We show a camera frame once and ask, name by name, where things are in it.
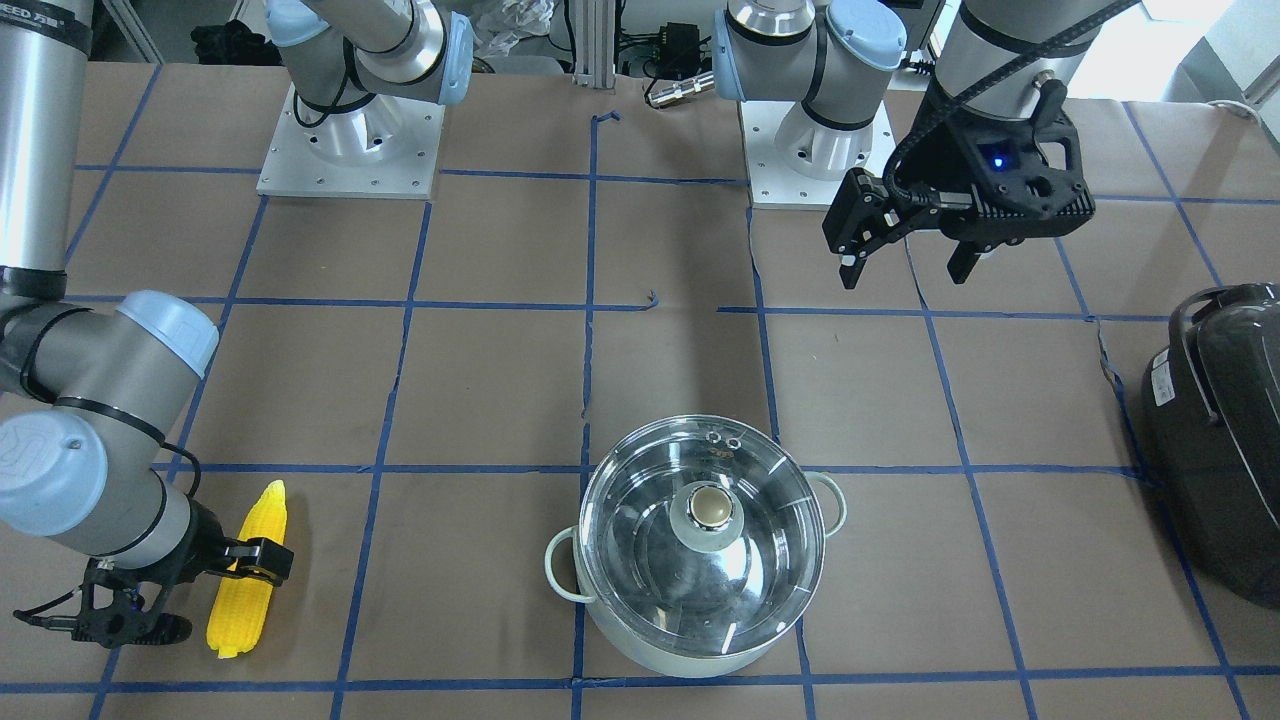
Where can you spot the black power adapter box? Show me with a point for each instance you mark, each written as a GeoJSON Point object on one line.
{"type": "Point", "coordinates": [676, 42]}

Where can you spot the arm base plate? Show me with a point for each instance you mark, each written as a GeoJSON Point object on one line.
{"type": "Point", "coordinates": [386, 150]}
{"type": "Point", "coordinates": [796, 163]}

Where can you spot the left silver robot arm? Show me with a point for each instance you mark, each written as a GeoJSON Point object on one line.
{"type": "Point", "coordinates": [836, 60]}

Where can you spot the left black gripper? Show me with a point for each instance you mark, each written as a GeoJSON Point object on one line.
{"type": "Point", "coordinates": [946, 152]}

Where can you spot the yellow plastic corn cob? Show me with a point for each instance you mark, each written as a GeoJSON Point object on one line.
{"type": "Point", "coordinates": [240, 608]}

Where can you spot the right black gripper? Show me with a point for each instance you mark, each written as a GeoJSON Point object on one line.
{"type": "Point", "coordinates": [196, 548]}

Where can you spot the silver metal connector plug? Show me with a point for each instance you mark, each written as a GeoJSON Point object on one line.
{"type": "Point", "coordinates": [680, 91]}

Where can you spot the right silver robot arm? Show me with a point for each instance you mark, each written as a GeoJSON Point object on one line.
{"type": "Point", "coordinates": [78, 470]}

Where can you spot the pale green cooking pot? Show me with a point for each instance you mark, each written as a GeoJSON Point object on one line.
{"type": "Point", "coordinates": [690, 640]}

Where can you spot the aluminium frame post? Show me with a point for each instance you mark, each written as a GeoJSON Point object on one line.
{"type": "Point", "coordinates": [594, 43]}

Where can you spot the dark grey rice cooker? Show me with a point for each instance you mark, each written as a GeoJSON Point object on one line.
{"type": "Point", "coordinates": [1209, 407]}

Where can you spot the glass pot lid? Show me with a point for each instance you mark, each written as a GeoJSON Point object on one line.
{"type": "Point", "coordinates": [702, 535]}

